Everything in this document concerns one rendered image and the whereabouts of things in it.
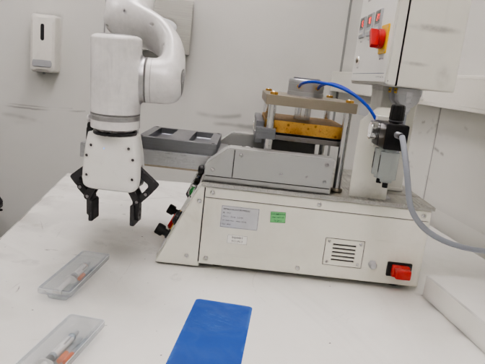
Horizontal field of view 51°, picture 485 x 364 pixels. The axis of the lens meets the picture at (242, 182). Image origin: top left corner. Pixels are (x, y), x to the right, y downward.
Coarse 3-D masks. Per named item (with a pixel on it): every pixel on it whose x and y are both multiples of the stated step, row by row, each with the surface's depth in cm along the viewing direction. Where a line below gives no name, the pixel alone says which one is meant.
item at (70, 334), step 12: (60, 324) 71; (72, 324) 71; (84, 324) 72; (96, 324) 72; (48, 336) 68; (60, 336) 68; (72, 336) 68; (84, 336) 69; (36, 348) 64; (48, 348) 65; (60, 348) 65; (72, 348) 65; (24, 360) 62; (36, 360) 62; (48, 360) 62; (60, 360) 62
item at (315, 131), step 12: (300, 108) 111; (264, 120) 106; (276, 120) 103; (288, 120) 106; (300, 120) 110; (312, 120) 113; (324, 120) 118; (276, 132) 103; (288, 132) 103; (300, 132) 103; (312, 132) 103; (324, 132) 103; (336, 132) 103; (324, 144) 104; (336, 144) 104
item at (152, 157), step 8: (80, 144) 103; (224, 144) 123; (80, 152) 104; (144, 152) 104; (152, 152) 104; (160, 152) 103; (168, 152) 103; (176, 152) 104; (144, 160) 104; (152, 160) 104; (160, 160) 104; (168, 160) 104; (176, 160) 104; (184, 160) 104; (192, 160) 104; (200, 160) 104; (176, 168) 106; (184, 168) 106; (192, 168) 104
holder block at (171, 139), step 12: (144, 132) 110; (156, 132) 116; (168, 132) 122; (180, 132) 117; (192, 132) 119; (204, 132) 122; (144, 144) 104; (156, 144) 104; (168, 144) 104; (180, 144) 104; (192, 144) 104; (204, 144) 104; (216, 144) 104
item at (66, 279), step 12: (84, 252) 98; (96, 252) 99; (72, 264) 92; (84, 264) 92; (96, 264) 93; (60, 276) 86; (72, 276) 87; (84, 276) 87; (48, 288) 81; (60, 288) 82; (72, 288) 82
